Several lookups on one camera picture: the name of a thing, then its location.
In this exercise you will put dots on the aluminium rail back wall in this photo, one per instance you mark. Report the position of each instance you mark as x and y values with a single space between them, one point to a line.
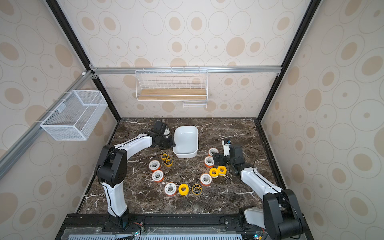
171 70

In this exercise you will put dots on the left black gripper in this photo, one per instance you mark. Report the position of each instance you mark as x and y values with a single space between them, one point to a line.
170 143

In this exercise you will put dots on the white mesh wire basket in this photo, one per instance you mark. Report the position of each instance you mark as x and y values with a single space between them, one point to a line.
76 116

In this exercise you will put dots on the white plastic storage box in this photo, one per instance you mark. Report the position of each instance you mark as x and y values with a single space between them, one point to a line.
187 143

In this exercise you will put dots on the yellow black label tape roll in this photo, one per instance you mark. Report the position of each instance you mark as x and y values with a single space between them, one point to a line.
164 156
197 189
168 162

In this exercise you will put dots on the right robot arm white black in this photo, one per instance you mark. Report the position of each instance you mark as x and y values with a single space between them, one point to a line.
281 215

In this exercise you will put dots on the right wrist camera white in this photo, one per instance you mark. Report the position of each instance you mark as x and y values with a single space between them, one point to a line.
226 146

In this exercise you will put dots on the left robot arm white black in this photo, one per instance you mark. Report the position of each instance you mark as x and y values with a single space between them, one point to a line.
111 168

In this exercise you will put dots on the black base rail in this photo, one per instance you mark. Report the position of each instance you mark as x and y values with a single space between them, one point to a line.
159 227

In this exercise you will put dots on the orange white tape roll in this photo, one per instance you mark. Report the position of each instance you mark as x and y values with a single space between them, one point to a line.
154 165
213 151
209 162
158 176
170 189
206 179

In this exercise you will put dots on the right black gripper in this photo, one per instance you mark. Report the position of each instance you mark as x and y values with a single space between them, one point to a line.
220 159

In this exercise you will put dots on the white wire shelf wooden board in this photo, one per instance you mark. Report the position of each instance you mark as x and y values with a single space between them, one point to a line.
189 88

